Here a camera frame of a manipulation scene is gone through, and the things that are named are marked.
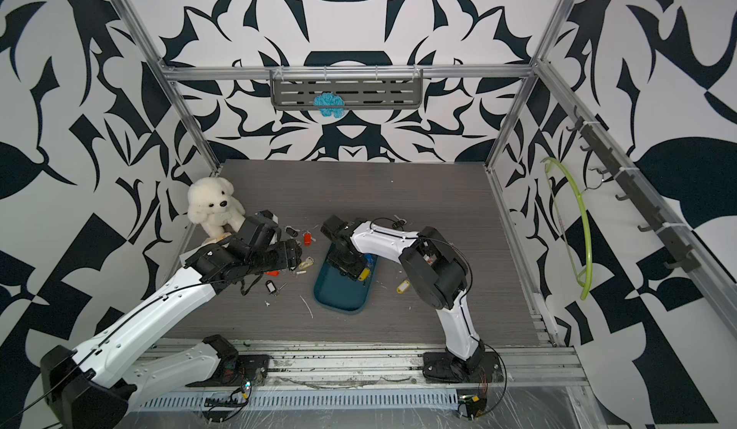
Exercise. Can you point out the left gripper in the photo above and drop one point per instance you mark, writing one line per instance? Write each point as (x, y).
(291, 253)

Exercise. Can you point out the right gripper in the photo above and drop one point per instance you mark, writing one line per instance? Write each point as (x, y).
(348, 271)

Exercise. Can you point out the red tag key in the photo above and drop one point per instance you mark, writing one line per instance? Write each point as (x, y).
(307, 239)

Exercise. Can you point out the teal plastic storage box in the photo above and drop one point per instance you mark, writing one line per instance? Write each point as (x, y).
(341, 293)

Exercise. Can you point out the yellow white tag key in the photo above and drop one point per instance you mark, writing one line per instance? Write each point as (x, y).
(404, 286)

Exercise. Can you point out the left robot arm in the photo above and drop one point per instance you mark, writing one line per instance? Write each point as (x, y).
(98, 383)

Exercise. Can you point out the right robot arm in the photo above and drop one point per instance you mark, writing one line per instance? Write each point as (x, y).
(437, 272)

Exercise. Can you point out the white teddy bear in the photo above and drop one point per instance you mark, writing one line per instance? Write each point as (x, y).
(212, 206)

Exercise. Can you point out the teal scrunchie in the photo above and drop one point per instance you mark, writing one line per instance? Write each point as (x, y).
(330, 105)

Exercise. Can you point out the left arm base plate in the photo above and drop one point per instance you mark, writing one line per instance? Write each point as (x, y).
(237, 371)

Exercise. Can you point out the grey wall shelf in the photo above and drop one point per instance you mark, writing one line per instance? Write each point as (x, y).
(362, 89)

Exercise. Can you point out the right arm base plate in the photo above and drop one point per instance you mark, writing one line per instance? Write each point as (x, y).
(444, 367)

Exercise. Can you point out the black hook rail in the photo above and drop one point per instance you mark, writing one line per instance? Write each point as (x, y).
(618, 167)

